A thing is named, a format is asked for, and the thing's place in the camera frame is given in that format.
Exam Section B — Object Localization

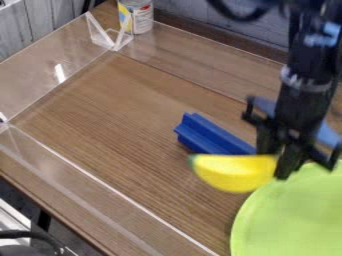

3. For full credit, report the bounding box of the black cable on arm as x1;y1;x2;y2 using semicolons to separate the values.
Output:
206;0;272;22

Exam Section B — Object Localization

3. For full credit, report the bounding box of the black cable bottom left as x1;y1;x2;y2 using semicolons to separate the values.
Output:
0;229;68;256

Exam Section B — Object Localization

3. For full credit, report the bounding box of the green plate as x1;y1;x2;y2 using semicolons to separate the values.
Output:
231;161;342;256

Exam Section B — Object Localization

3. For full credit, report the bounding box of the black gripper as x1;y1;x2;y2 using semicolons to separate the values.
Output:
242;66;342;180

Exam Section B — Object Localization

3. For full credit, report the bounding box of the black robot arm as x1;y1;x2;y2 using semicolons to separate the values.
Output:
243;0;342;179

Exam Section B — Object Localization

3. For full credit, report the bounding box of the clear acrylic enclosure wall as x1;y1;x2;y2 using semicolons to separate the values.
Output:
0;4;280;256

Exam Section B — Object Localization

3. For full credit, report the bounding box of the yellow toy banana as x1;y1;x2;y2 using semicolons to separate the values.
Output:
188;154;276;193

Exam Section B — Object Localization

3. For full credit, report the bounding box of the white can with label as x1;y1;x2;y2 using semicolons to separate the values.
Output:
117;0;153;35

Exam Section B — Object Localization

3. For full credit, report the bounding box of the blue star-shaped block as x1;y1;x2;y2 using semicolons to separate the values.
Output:
174;113;255;155

